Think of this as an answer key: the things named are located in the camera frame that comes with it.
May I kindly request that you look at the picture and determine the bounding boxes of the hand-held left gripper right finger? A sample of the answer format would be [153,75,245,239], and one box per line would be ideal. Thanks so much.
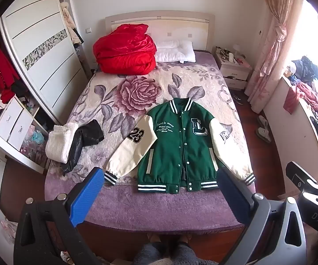
[216,167,308,265]

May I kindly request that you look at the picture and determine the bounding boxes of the white nightstand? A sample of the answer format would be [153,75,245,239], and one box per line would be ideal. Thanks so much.
[213,45,253,90]

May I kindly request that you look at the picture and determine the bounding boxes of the floral plush blanket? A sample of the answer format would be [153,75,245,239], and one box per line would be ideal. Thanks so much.
[47,61,248,188]

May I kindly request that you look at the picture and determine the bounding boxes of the grey fuzzy trousers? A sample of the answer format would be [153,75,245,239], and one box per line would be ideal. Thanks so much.
[133,241,220,265]

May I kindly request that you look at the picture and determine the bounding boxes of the green varsity jacket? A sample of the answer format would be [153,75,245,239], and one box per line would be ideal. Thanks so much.
[104,98,256,194]

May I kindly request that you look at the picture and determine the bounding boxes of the white pillow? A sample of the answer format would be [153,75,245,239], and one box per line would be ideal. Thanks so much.
[154,40,196,63]

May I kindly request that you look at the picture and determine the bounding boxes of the white bed headboard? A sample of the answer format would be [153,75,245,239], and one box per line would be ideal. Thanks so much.
[105,12,216,53]

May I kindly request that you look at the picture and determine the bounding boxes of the white wardrobe drawer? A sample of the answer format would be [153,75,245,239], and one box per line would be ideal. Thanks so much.
[9,110,34,151]
[0,98,24,141]

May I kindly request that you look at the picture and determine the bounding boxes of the white cabinet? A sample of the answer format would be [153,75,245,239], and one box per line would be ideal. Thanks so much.
[264,76,318,177]

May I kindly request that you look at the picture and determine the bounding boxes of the white wardrobe sliding door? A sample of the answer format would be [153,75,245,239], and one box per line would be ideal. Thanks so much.
[0,0,89,126]

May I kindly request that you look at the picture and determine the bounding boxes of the red hanging clothes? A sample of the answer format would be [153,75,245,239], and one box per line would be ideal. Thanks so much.
[0,36,20,104]

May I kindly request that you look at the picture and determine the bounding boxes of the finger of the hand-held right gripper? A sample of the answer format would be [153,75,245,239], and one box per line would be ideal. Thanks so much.
[286,161,318,197]

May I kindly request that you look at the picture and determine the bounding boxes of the red duvet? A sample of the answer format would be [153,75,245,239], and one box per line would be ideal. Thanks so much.
[93,24,157,76]

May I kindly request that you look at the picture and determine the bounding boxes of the pile of mixed clothes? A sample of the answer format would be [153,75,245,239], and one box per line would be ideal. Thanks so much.
[283,56,318,158]

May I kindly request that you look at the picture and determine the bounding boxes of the white fluffy cloth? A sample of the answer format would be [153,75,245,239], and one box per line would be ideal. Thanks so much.
[45,122,79,164]

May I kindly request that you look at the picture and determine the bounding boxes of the pink curtain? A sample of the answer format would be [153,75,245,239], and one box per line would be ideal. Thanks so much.
[244,0,304,114]

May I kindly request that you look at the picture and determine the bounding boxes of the black leather garment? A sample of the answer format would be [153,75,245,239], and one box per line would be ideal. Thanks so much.
[61,119,105,174]

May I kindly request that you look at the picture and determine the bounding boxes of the hanging light clothes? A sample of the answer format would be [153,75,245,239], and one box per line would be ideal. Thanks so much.
[60,1,82,46]

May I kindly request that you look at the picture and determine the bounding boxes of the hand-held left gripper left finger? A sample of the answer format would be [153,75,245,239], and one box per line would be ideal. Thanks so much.
[13,166,106,265]

